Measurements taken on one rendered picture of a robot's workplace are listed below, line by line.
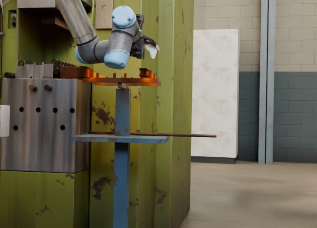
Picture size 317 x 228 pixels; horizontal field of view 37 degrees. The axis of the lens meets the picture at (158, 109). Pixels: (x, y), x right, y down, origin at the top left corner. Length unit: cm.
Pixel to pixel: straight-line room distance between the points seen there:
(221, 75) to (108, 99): 515
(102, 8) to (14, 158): 86
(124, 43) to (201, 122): 600
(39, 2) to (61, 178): 87
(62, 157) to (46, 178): 13
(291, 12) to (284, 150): 229
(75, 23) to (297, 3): 691
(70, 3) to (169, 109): 138
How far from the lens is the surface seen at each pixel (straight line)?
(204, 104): 747
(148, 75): 191
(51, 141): 231
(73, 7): 157
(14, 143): 239
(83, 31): 158
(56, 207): 234
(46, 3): 245
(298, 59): 814
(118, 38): 152
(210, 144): 747
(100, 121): 243
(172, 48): 282
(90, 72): 195
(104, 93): 243
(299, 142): 810
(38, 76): 241
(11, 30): 266
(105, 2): 247
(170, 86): 280
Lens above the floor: 76
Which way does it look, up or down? 1 degrees up
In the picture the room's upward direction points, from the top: 1 degrees clockwise
